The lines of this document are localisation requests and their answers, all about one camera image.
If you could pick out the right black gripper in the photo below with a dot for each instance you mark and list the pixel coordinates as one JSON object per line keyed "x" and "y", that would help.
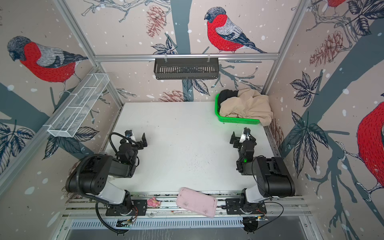
{"x": 243, "y": 142}

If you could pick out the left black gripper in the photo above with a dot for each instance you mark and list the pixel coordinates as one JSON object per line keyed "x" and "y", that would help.
{"x": 137, "y": 142}

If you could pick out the green plastic basket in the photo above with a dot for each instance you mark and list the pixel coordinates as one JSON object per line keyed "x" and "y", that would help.
{"x": 232, "y": 120}

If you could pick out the beige shorts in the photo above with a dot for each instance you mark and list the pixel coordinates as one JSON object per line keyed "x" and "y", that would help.
{"x": 249, "y": 104}

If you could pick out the black shorts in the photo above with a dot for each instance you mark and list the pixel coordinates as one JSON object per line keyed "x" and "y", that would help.
{"x": 224, "y": 95}

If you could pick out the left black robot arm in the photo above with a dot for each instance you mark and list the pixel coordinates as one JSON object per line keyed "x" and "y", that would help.
{"x": 90, "y": 178}

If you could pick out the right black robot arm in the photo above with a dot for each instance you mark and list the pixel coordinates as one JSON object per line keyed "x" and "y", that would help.
{"x": 271, "y": 176}

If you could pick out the small pink toy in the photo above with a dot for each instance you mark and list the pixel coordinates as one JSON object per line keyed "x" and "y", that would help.
{"x": 153, "y": 203}

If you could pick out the pink plastic tray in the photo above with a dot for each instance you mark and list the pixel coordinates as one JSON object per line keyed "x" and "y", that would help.
{"x": 197, "y": 202}

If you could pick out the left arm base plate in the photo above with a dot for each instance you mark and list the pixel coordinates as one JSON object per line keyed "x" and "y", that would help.
{"x": 130, "y": 208}

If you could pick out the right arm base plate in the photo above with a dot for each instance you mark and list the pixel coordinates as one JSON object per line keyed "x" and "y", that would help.
{"x": 237, "y": 206}

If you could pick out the black hanging wire basket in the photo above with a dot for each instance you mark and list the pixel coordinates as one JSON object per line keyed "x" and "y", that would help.
{"x": 186, "y": 68}

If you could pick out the white mesh wire shelf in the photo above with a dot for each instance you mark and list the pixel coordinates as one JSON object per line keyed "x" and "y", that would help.
{"x": 81, "y": 102}

